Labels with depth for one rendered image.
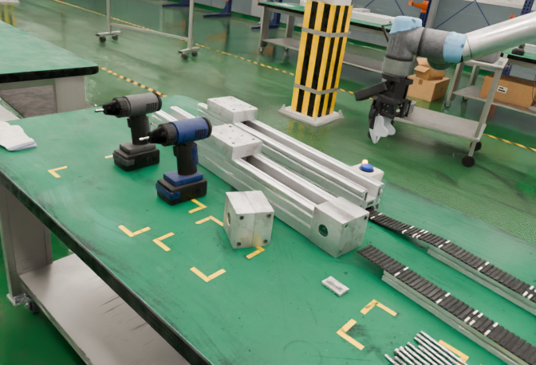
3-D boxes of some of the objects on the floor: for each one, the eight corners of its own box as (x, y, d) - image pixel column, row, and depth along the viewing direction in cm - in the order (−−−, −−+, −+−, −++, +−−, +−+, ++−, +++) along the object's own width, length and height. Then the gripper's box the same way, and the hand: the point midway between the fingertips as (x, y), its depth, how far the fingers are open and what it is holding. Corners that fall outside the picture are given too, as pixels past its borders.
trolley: (479, 151, 426) (516, 41, 384) (472, 169, 381) (513, 48, 340) (375, 122, 469) (398, 21, 427) (356, 135, 424) (380, 25, 383)
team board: (95, 41, 667) (88, -111, 587) (117, 38, 710) (114, -105, 631) (183, 60, 622) (189, -101, 542) (201, 56, 665) (210, -95, 585)
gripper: (400, 80, 120) (383, 153, 129) (419, 77, 126) (401, 147, 135) (375, 72, 126) (360, 143, 135) (393, 70, 132) (377, 138, 140)
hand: (373, 138), depth 136 cm, fingers closed
